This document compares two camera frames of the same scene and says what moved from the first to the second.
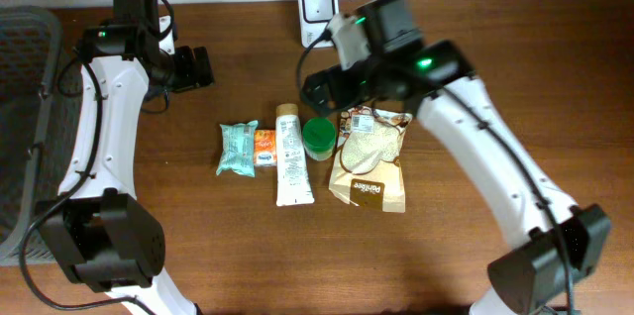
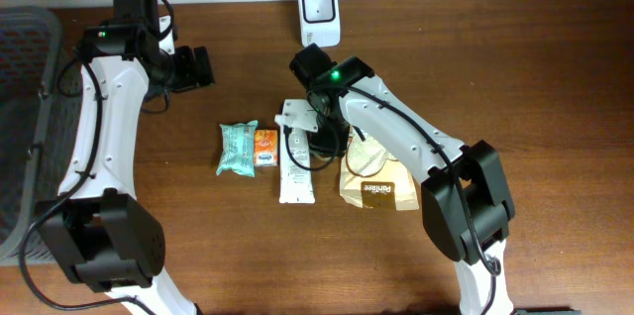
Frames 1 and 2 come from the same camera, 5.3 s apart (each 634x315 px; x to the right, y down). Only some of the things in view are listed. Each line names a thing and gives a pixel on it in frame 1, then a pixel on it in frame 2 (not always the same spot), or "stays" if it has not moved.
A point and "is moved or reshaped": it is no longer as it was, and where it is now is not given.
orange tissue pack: [264, 149] stays
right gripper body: [354, 82] -> [329, 133]
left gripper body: [185, 69] stays
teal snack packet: [238, 148] stays
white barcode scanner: [318, 5] stays
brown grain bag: [367, 167] is moved or reshaped
